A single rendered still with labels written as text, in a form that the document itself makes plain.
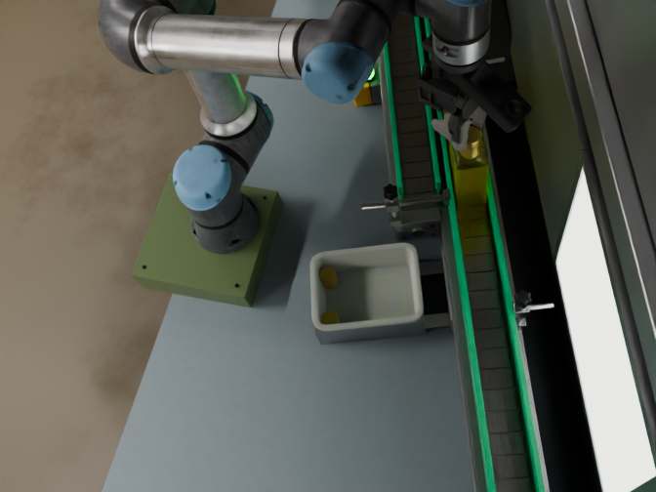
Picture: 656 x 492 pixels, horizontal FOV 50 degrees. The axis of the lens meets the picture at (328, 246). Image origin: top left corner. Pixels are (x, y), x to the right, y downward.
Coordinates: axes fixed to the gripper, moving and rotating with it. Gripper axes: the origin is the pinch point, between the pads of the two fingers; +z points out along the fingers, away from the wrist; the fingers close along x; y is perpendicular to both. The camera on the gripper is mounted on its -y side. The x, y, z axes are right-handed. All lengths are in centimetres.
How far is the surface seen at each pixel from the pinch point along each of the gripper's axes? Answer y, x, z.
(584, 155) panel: -18.5, 1.7, -12.5
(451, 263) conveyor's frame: -1.4, 8.0, 31.6
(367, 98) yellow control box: 42, -20, 41
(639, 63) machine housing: -21.2, 0.6, -31.4
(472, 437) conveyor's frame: -23, 33, 32
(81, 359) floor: 103, 74, 120
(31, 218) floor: 162, 48, 120
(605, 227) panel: -26.1, 9.6, -12.5
